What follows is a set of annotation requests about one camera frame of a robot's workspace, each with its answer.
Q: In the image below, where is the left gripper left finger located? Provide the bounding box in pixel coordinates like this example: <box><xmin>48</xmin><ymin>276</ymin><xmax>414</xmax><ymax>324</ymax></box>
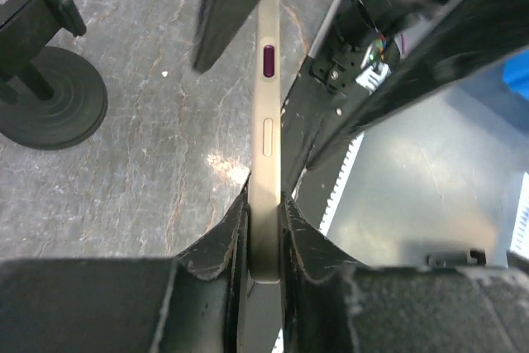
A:
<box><xmin>1</xmin><ymin>191</ymin><xmax>249</xmax><ymax>352</ymax></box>

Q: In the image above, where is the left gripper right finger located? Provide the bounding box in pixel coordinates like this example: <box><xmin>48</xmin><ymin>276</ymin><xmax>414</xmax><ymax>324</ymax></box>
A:
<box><xmin>279</xmin><ymin>195</ymin><xmax>528</xmax><ymax>352</ymax></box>

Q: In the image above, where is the smartphone with beige case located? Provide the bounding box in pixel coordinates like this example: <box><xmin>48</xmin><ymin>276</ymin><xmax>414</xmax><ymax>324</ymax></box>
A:
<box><xmin>248</xmin><ymin>0</ymin><xmax>281</xmax><ymax>284</ymax></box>

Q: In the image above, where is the black phone stand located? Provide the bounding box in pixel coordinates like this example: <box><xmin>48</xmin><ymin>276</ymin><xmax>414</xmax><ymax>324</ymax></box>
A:
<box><xmin>1</xmin><ymin>0</ymin><xmax>108</xmax><ymax>150</ymax></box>

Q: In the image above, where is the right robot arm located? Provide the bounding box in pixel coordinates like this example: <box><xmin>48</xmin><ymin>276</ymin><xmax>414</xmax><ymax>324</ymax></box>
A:
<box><xmin>193</xmin><ymin>0</ymin><xmax>528</xmax><ymax>169</ymax></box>

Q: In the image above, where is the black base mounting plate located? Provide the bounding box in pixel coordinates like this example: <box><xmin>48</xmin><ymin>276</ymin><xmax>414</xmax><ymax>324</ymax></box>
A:
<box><xmin>281</xmin><ymin>57</ymin><xmax>369</xmax><ymax>193</ymax></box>

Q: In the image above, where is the white slotted cable duct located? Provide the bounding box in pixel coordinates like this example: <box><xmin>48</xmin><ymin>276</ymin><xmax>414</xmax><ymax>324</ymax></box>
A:
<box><xmin>319</xmin><ymin>132</ymin><xmax>365</xmax><ymax>236</ymax></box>

